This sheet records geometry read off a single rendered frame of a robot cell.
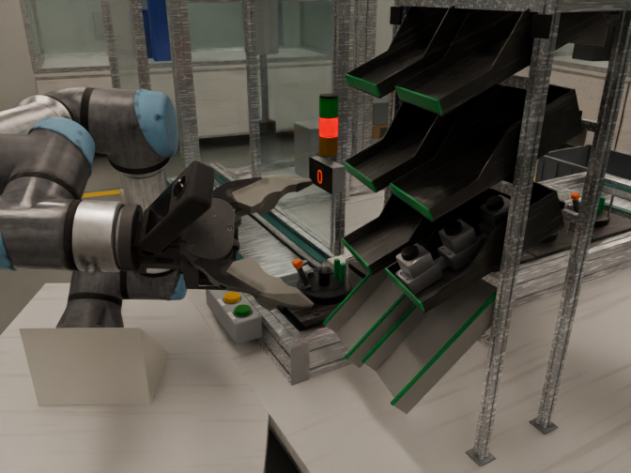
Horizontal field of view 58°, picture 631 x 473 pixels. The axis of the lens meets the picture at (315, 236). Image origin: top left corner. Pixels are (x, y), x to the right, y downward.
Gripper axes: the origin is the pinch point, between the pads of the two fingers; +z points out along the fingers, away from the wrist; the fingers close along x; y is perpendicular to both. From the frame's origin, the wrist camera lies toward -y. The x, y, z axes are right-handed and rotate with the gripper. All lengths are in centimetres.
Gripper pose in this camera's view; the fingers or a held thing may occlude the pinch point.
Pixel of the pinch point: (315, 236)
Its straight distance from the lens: 60.4
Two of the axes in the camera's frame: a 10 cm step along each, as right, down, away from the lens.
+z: 9.9, 0.4, 1.1
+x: 0.1, 8.8, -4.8
